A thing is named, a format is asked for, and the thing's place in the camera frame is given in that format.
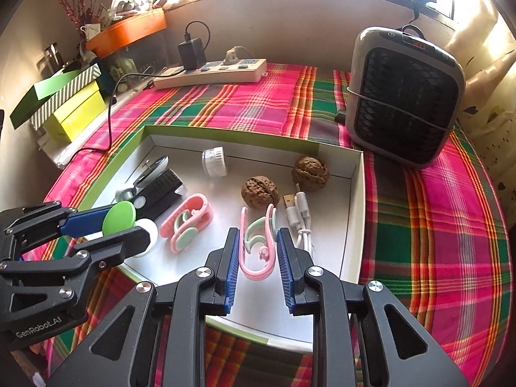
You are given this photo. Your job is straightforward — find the black perforated rectangular device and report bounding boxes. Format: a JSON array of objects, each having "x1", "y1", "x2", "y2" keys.
[{"x1": 139, "y1": 169, "x2": 188, "y2": 218}]

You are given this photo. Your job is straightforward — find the grey space heater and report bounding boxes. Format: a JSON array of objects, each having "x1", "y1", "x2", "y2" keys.
[{"x1": 346, "y1": 26, "x2": 466, "y2": 170}]

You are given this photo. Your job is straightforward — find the white round cap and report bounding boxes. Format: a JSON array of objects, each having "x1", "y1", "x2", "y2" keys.
[{"x1": 202, "y1": 146, "x2": 226, "y2": 177}]

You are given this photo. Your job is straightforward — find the pink clip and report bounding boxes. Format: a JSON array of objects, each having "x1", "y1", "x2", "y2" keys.
[
  {"x1": 240, "y1": 205, "x2": 279, "y2": 281},
  {"x1": 159, "y1": 194, "x2": 210, "y2": 254}
]

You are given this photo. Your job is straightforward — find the beige power strip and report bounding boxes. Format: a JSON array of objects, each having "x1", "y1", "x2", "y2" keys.
[{"x1": 153, "y1": 58, "x2": 268, "y2": 90}]

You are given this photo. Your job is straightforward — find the white cable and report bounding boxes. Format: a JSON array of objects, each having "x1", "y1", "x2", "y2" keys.
[{"x1": 282, "y1": 183, "x2": 317, "y2": 256}]

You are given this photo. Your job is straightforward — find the green cardboard box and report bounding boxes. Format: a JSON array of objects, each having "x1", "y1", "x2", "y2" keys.
[{"x1": 76, "y1": 125, "x2": 367, "y2": 355}]

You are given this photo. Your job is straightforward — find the small beige figurine plug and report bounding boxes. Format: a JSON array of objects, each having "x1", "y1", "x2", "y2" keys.
[{"x1": 224, "y1": 46, "x2": 259, "y2": 65}]

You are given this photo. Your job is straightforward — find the black power strip cord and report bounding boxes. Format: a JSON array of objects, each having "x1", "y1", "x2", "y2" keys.
[{"x1": 74, "y1": 70, "x2": 186, "y2": 156}]

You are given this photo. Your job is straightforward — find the black window handle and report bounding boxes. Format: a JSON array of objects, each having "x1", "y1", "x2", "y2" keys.
[{"x1": 405, "y1": 0, "x2": 438, "y2": 29}]

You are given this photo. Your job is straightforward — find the black round device metal discs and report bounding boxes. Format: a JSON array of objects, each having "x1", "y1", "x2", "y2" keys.
[{"x1": 115, "y1": 155, "x2": 170, "y2": 210}]

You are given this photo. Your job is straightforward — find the walnut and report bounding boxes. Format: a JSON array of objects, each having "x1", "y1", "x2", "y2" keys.
[
  {"x1": 241, "y1": 175, "x2": 281, "y2": 210},
  {"x1": 291, "y1": 156, "x2": 330, "y2": 192}
]

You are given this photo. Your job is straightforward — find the black charger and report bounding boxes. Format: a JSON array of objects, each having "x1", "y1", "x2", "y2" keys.
[{"x1": 178, "y1": 38, "x2": 205, "y2": 71}]

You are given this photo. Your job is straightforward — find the striped box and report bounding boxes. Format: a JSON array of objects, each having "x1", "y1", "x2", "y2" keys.
[{"x1": 30, "y1": 64, "x2": 103, "y2": 132}]

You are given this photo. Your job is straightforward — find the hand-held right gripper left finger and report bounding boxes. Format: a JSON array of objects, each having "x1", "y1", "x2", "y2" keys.
[{"x1": 46, "y1": 228, "x2": 240, "y2": 387}]

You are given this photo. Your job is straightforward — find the black charger cable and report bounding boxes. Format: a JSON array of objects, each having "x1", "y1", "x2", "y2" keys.
[{"x1": 183, "y1": 21, "x2": 211, "y2": 49}]

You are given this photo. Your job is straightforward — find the red flower branches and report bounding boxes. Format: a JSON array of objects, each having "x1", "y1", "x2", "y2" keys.
[{"x1": 46, "y1": 0, "x2": 97, "y2": 29}]

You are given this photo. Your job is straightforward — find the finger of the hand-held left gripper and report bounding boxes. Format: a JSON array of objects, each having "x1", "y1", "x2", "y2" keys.
[
  {"x1": 0, "y1": 202, "x2": 107, "y2": 263},
  {"x1": 0, "y1": 226, "x2": 151, "y2": 323}
]

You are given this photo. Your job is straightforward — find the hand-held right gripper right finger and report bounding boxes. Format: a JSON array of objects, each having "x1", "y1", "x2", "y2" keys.
[{"x1": 276, "y1": 228, "x2": 470, "y2": 387}]

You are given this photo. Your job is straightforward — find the green round disc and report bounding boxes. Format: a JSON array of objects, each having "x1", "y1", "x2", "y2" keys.
[{"x1": 102, "y1": 201, "x2": 138, "y2": 235}]

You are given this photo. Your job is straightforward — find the white suction knob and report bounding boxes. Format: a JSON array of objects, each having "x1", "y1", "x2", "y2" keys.
[{"x1": 131, "y1": 218, "x2": 159, "y2": 259}]

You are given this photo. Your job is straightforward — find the yellow-green box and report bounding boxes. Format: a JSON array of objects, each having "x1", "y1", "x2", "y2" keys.
[{"x1": 42, "y1": 81, "x2": 106, "y2": 143}]

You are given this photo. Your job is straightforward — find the orange box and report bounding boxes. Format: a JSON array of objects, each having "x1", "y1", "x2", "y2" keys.
[{"x1": 86, "y1": 8, "x2": 167, "y2": 59}]

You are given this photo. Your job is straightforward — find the cream heart print curtain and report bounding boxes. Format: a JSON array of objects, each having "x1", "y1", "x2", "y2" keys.
[{"x1": 443, "y1": 0, "x2": 516, "y2": 218}]

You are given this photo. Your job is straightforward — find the white plastic bag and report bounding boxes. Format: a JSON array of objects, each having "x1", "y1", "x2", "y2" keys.
[{"x1": 109, "y1": 0, "x2": 162, "y2": 19}]

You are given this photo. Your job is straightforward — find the pink green plaid tablecloth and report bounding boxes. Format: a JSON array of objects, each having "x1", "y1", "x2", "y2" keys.
[{"x1": 40, "y1": 62, "x2": 509, "y2": 387}]

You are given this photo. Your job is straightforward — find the dark green box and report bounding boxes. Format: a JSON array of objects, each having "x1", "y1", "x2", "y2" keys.
[{"x1": 10, "y1": 64, "x2": 101, "y2": 130}]

